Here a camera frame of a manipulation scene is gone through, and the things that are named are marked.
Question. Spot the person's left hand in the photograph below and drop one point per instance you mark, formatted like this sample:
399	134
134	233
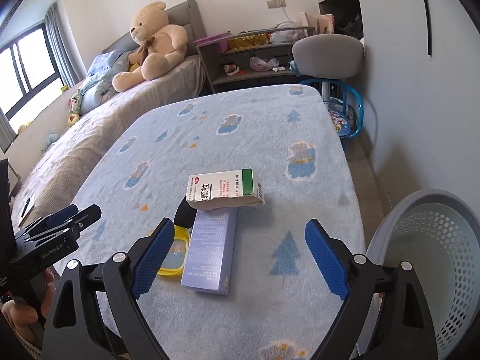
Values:
22	317

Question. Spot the grey shelf unit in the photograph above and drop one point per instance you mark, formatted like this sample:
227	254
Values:
231	70

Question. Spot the grey perforated laundry basket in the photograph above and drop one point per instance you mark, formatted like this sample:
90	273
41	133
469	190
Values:
438	234

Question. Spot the blue patterned fleece blanket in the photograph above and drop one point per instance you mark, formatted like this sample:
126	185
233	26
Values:
273	152

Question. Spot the black round object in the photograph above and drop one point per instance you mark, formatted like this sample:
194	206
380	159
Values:
185	215

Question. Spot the blue pillow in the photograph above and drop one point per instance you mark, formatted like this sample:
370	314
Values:
97	87

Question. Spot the lavender long carton box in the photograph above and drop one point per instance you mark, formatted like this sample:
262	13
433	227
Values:
210	254

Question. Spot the beige teddy bear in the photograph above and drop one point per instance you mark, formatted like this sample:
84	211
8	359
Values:
161	46

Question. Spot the window with dark frame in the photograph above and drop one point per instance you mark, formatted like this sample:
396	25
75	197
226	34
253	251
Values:
30	76

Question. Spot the grey office chair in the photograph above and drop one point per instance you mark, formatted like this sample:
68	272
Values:
327	59

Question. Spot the pink storage box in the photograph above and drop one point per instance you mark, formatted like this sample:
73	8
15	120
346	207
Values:
219	41

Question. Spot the white green medicine box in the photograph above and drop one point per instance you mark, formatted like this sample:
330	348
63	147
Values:
231	189

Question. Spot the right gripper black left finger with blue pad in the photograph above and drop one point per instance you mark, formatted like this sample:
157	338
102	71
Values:
95	314

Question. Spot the yellow rimmed lid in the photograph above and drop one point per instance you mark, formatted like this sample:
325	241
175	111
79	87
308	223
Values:
174	263

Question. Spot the wall power socket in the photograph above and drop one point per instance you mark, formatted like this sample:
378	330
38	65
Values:
272	4

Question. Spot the small green plush toy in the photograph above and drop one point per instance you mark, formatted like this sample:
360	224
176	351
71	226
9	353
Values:
74	108

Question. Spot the grey bed with headboard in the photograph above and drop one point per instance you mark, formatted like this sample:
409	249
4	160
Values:
64	167

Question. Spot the grey curtain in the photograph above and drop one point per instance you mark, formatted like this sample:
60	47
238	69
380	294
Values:
68	67

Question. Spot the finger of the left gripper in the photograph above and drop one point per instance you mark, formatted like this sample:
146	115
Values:
42	225
76	224

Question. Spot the pink plastic bag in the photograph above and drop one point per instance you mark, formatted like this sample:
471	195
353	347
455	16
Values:
258	64

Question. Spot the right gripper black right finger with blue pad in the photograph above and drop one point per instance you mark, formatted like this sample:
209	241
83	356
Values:
403	329

